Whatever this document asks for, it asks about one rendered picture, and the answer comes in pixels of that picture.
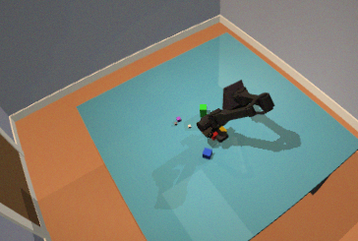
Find red block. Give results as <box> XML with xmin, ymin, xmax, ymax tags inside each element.
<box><xmin>211</xmin><ymin>132</ymin><xmax>218</xmax><ymax>140</ymax></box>

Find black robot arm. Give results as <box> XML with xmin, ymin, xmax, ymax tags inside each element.
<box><xmin>197</xmin><ymin>87</ymin><xmax>275</xmax><ymax>138</ymax></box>

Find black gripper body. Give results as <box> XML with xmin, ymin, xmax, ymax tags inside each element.
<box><xmin>201</xmin><ymin>114</ymin><xmax>229</xmax><ymax>143</ymax></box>

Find blue block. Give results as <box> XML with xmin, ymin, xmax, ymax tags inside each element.
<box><xmin>203</xmin><ymin>148</ymin><xmax>212</xmax><ymax>159</ymax></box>

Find yellow block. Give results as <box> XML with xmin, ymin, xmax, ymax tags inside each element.
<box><xmin>219</xmin><ymin>126</ymin><xmax>227</xmax><ymax>133</ymax></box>

